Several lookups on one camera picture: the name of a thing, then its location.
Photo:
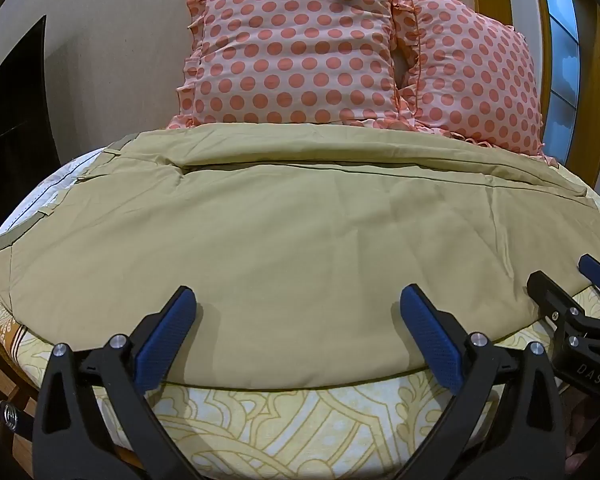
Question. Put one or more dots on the wooden bed frame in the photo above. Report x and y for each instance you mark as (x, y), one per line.
(2, 360)

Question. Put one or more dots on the pink polka dot pillow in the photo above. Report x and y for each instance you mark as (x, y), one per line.
(475, 75)
(290, 50)

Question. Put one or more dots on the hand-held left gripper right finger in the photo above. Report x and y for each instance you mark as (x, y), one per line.
(430, 340)

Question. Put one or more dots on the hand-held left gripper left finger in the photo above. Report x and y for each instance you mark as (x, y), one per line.
(167, 331)

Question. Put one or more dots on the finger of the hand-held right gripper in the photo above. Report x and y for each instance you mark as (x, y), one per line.
(547, 292)
(599, 272)

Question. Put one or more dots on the yellow patterned bed sheet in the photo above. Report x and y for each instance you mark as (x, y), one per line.
(300, 425)

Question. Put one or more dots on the dark wooden door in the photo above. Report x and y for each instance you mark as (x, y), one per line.
(15, 125)

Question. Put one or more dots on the round metal knob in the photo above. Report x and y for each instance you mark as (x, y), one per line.
(9, 416)

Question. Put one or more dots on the frosted glass window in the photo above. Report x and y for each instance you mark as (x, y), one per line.
(562, 50)

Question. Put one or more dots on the olive green blanket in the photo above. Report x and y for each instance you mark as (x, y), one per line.
(290, 240)

